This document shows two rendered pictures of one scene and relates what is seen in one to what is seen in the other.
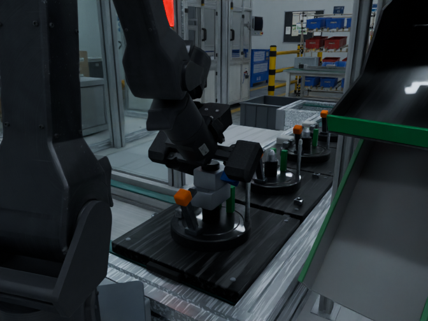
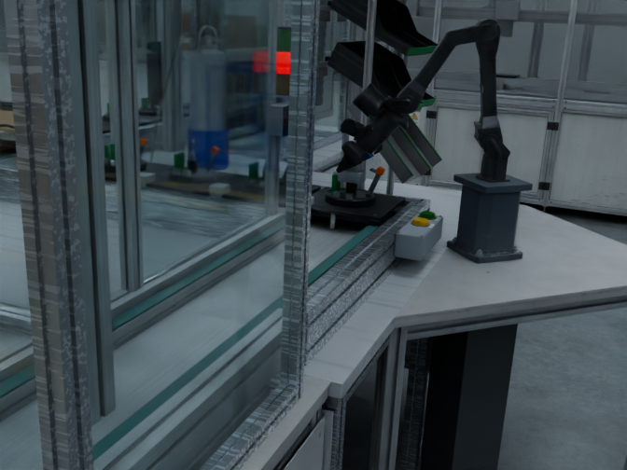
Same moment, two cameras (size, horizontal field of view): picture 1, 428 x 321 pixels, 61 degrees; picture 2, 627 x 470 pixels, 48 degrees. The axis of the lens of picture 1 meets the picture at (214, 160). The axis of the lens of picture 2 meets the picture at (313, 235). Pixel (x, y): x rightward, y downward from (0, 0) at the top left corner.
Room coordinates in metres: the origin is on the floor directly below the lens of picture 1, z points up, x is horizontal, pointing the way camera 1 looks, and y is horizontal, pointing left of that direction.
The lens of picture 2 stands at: (0.98, 1.81, 1.45)
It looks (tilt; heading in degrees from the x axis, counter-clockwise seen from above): 17 degrees down; 260
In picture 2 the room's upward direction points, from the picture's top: 3 degrees clockwise
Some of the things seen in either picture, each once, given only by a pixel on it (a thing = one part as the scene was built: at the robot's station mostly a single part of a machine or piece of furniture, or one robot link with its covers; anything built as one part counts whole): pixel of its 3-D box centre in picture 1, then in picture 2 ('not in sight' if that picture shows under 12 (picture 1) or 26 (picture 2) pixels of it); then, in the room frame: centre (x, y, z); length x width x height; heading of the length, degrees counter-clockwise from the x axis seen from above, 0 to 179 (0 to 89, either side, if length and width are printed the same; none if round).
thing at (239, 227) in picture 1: (211, 224); (351, 197); (0.56, 0.01, 0.98); 0.14 x 0.14 x 0.02
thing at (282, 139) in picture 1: (306, 141); not in sight; (0.98, -0.26, 1.01); 0.24 x 0.24 x 0.13; 58
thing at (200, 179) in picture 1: (213, 180); (349, 168); (0.57, 0.00, 1.06); 0.08 x 0.04 x 0.07; 148
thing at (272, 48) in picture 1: (299, 69); not in sight; (8.89, -2.03, 0.58); 3.40 x 0.20 x 1.15; 148
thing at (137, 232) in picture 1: (211, 234); (350, 204); (0.56, 0.01, 0.96); 0.24 x 0.24 x 0.02; 58
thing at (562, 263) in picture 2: not in sight; (472, 252); (0.23, 0.08, 0.84); 0.90 x 0.70 x 0.03; 13
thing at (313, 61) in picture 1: (306, 62); not in sight; (6.12, -1.52, 0.90); 0.40 x 0.30 x 0.17; 150
